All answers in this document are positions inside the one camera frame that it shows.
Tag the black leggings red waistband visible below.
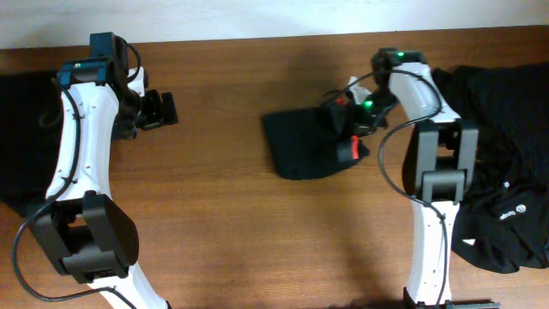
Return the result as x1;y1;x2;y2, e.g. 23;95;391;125
261;99;370;180

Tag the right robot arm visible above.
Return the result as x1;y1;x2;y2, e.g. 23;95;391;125
323;47;500;308

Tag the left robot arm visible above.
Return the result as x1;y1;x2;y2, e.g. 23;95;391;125
23;32;178;308

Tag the folded black clothes stack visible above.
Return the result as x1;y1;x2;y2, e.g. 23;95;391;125
1;70;63;217

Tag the black clothes pile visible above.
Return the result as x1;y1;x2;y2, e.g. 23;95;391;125
432;63;548;274

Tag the right black cable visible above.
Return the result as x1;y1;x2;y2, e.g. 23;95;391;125
319;68;450;309

